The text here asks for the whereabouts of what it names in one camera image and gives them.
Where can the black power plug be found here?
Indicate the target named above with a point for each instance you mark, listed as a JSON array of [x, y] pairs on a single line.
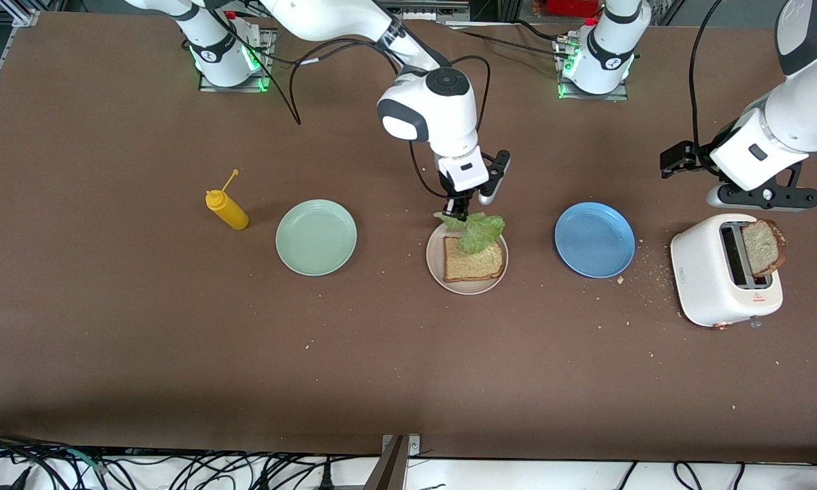
[[326, 476]]

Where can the white toaster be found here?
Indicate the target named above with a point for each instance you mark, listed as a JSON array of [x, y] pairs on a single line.
[[704, 279]]

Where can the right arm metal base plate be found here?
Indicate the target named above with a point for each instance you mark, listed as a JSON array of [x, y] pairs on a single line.
[[207, 86]]

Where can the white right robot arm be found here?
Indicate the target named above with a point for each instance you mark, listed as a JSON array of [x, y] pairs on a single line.
[[449, 129]]

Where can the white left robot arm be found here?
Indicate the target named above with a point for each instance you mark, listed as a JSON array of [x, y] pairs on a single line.
[[803, 116]]

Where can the brown bread slice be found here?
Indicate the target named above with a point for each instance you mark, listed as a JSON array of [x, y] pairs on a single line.
[[762, 246], [469, 269]]

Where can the grey box behind table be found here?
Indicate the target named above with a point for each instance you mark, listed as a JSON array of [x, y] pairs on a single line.
[[415, 10]]

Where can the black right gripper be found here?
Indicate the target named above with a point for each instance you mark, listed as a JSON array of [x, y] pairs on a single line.
[[457, 203]]

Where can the red box behind table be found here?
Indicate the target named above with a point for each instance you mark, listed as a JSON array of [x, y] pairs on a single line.
[[571, 7]]

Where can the pale green plate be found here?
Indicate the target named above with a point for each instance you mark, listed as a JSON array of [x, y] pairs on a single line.
[[316, 238]]

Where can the aluminium frame rail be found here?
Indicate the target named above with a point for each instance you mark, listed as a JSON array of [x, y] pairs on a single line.
[[26, 18]]

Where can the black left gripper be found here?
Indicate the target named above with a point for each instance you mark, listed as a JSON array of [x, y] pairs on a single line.
[[695, 157]]

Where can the blue plate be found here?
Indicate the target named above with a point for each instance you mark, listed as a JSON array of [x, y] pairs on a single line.
[[595, 239]]

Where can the black camera bracket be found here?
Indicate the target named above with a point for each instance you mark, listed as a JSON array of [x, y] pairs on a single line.
[[498, 170], [769, 197]]

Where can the black right camera bracket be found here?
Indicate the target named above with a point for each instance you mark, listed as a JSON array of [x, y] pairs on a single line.
[[498, 170]]

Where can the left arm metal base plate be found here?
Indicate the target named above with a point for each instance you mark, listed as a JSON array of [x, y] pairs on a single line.
[[612, 96]]

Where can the green lettuce leaf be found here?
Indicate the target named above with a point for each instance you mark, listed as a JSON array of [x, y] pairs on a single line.
[[479, 235]]

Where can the yellow mustard squeeze bottle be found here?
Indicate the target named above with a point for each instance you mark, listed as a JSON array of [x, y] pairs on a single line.
[[231, 214]]

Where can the metal table edge bracket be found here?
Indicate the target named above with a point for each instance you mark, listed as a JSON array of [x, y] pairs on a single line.
[[391, 469]]

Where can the beige plate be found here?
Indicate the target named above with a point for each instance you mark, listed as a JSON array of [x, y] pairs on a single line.
[[435, 262]]

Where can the black left camera bracket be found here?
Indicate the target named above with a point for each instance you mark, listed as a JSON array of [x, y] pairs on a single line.
[[769, 197]]

